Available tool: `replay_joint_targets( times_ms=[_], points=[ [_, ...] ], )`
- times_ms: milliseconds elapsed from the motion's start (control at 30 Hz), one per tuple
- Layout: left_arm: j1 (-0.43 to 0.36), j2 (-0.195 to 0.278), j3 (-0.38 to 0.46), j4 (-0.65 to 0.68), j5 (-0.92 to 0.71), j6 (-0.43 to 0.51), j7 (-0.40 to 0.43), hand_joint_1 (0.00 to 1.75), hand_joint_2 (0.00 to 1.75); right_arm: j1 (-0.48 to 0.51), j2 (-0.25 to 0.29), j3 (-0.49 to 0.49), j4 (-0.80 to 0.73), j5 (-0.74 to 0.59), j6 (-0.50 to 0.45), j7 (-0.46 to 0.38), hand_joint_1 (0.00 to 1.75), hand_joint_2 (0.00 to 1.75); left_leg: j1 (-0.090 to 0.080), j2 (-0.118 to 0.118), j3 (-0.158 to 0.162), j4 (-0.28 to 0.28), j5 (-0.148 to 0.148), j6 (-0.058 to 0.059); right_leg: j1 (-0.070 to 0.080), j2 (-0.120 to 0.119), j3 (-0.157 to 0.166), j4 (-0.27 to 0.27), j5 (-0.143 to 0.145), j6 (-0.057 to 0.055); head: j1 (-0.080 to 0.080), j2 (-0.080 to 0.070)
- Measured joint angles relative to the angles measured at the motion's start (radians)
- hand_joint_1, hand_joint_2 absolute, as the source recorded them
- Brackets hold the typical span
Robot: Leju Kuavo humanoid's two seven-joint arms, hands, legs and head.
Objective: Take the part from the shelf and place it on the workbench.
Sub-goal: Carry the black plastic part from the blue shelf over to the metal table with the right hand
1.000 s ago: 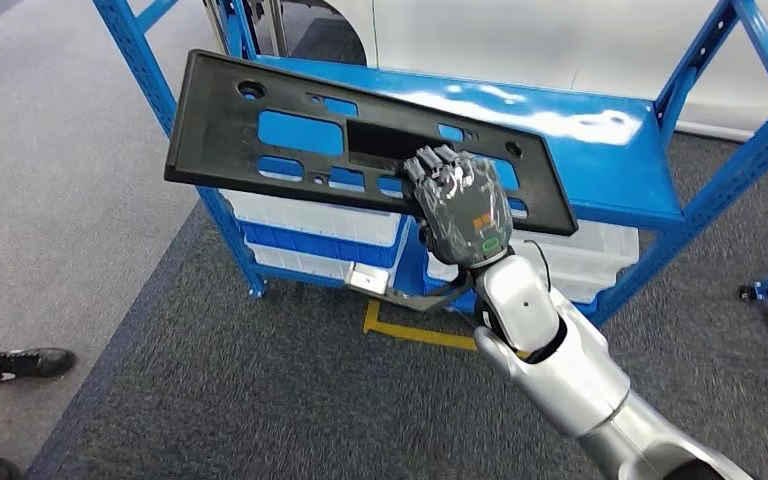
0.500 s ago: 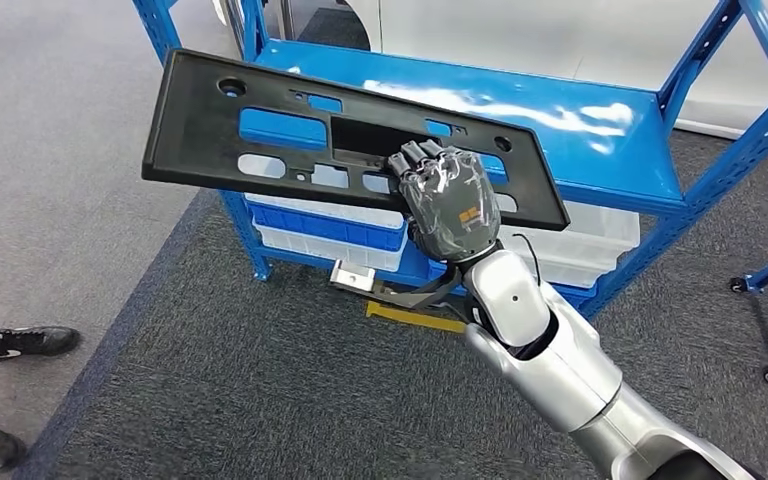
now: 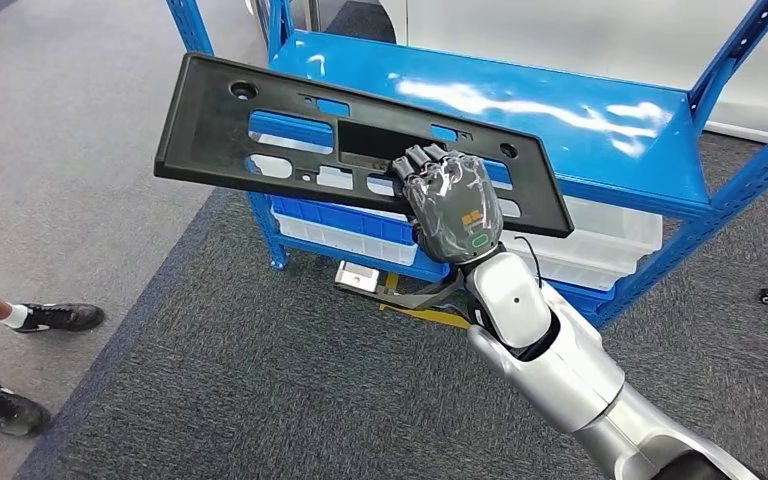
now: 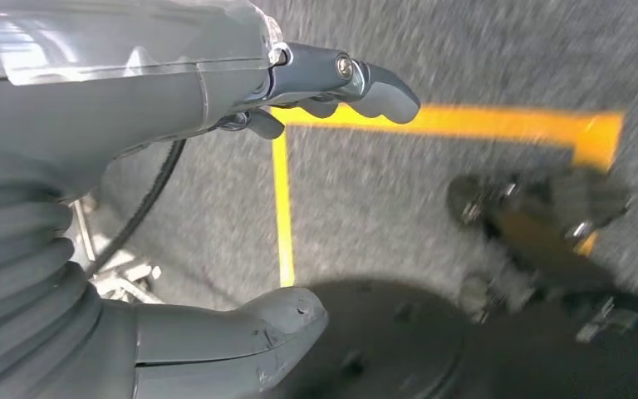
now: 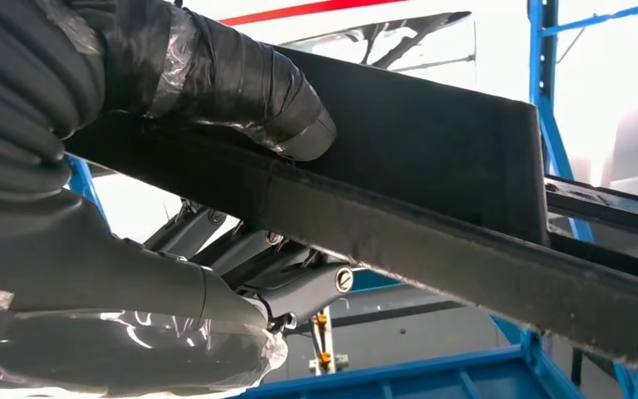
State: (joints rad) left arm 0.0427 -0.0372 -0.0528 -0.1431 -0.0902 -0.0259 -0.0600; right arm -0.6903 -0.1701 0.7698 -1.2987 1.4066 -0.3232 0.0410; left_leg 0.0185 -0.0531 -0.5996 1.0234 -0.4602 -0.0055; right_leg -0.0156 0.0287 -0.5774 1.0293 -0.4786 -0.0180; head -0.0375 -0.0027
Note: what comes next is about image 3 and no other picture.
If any blue metal shelf rack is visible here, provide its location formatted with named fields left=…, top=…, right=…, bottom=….
left=165, top=0, right=768, bottom=331

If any black plastic panel part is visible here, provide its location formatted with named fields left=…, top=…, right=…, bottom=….
left=153, top=52, right=575, bottom=240

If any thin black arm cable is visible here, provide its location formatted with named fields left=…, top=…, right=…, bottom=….
left=515, top=235, right=544, bottom=290

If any person's black shoe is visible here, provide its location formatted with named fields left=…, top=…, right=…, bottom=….
left=0, top=380, right=52, bottom=438
left=11, top=302, right=106, bottom=335

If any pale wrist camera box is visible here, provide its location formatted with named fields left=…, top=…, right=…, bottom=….
left=333, top=260, right=383, bottom=294

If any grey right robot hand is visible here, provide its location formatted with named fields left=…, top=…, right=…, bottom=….
left=390, top=143, right=506, bottom=266

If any white car body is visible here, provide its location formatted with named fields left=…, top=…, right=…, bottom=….
left=244, top=0, right=768, bottom=144

